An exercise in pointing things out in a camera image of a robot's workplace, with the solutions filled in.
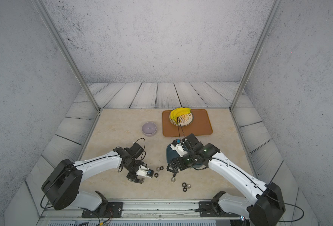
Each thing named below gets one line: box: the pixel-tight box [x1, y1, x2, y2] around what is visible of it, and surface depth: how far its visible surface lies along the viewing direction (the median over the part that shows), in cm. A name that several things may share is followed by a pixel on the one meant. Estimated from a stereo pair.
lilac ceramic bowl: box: [141, 121, 158, 137], surface depth 104 cm
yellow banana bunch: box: [169, 107, 191, 124], surface depth 114 cm
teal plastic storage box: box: [166, 143, 182, 163], surface depth 72 cm
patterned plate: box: [168, 111, 194, 127], surface depth 114 cm
